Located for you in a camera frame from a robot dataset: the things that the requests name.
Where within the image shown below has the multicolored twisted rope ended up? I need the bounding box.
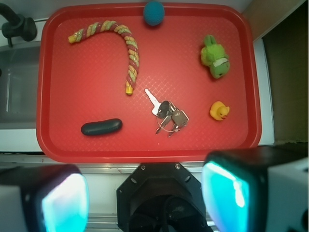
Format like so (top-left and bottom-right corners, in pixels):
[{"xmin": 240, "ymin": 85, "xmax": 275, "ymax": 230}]
[{"xmin": 68, "ymin": 20, "xmax": 140, "ymax": 96}]

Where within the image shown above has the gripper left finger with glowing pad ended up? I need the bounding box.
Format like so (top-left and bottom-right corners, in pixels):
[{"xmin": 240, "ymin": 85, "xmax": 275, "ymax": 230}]
[{"xmin": 0, "ymin": 164, "xmax": 89, "ymax": 232}]

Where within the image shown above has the silver key bunch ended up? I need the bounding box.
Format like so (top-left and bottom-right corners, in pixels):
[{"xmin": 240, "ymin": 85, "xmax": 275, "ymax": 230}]
[{"xmin": 144, "ymin": 88, "xmax": 189, "ymax": 138}]

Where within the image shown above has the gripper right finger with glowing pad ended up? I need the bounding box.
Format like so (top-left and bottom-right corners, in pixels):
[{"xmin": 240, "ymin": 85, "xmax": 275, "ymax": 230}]
[{"xmin": 201, "ymin": 145, "xmax": 309, "ymax": 232}]

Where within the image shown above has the grey sink basin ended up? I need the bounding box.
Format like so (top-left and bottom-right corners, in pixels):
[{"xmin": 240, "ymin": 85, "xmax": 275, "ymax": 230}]
[{"xmin": 0, "ymin": 42, "xmax": 41, "ymax": 130}]

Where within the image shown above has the dark green toy pickle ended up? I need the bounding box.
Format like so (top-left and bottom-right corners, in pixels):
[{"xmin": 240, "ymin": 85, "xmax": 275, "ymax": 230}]
[{"xmin": 81, "ymin": 118, "xmax": 123, "ymax": 136}]

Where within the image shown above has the blue yarn ball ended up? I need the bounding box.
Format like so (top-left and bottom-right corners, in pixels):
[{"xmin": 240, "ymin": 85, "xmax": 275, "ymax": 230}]
[{"xmin": 143, "ymin": 1, "xmax": 165, "ymax": 27}]

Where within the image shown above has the green plush toy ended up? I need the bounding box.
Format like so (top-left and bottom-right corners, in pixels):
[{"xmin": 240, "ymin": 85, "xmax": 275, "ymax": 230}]
[{"xmin": 200, "ymin": 35, "xmax": 230, "ymax": 79}]

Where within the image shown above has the red plastic tray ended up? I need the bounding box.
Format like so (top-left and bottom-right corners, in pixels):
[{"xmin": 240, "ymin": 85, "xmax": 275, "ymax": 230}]
[{"xmin": 36, "ymin": 3, "xmax": 262, "ymax": 163}]

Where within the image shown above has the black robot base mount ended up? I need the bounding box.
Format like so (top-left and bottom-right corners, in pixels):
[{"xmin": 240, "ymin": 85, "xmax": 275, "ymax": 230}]
[{"xmin": 116, "ymin": 163, "xmax": 213, "ymax": 232}]

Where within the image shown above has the brown cardboard box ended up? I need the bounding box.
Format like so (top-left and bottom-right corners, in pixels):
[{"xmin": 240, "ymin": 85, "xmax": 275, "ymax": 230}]
[{"xmin": 243, "ymin": 0, "xmax": 309, "ymax": 144}]

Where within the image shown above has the yellow rubber duck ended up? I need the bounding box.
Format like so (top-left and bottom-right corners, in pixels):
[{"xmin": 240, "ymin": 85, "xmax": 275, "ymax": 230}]
[{"xmin": 210, "ymin": 101, "xmax": 230, "ymax": 121}]

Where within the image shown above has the dark grey faucet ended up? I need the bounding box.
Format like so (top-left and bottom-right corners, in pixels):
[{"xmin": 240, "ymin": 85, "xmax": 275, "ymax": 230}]
[{"xmin": 0, "ymin": 3, "xmax": 38, "ymax": 48}]

